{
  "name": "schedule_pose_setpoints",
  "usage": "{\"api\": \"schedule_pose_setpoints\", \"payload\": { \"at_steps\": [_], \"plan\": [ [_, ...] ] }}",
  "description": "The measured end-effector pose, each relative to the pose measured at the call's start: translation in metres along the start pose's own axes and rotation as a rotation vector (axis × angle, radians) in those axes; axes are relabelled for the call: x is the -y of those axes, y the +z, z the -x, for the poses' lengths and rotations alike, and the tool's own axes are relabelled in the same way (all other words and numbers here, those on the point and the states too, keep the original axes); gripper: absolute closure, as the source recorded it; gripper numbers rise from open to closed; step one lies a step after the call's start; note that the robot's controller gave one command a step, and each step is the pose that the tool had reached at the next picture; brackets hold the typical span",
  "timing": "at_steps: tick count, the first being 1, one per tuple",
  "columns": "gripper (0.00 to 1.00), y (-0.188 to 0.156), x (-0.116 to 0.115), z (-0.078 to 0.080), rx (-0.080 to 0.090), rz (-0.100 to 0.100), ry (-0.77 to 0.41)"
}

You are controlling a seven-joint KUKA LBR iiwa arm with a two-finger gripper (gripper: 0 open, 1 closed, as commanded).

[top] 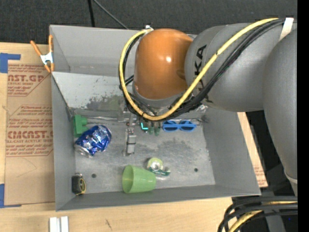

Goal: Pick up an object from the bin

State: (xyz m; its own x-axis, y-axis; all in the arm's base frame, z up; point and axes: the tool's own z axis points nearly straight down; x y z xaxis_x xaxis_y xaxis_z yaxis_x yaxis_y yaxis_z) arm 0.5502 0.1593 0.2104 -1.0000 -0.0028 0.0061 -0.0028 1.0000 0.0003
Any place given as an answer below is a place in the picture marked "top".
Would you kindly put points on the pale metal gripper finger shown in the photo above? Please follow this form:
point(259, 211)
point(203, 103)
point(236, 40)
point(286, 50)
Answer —
point(131, 145)
point(125, 146)

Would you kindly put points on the grey metal bin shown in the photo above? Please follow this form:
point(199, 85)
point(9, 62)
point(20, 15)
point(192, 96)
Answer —
point(178, 149)

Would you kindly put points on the green plastic cup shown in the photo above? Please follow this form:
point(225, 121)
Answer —
point(138, 179)

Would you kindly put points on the brown cardboard board red print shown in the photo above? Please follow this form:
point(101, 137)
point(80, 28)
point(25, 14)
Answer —
point(29, 153)

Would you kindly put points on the green toy brick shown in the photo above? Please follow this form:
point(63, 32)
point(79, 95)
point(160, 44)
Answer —
point(78, 126)

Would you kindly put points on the black and yellow tape measure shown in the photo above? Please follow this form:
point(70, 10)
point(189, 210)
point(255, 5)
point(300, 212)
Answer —
point(77, 184)

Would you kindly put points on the crushed blue drink can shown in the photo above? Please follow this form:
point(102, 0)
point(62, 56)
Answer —
point(94, 140)

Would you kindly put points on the blue sunglasses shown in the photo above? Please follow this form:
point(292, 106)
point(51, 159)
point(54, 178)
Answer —
point(172, 126)

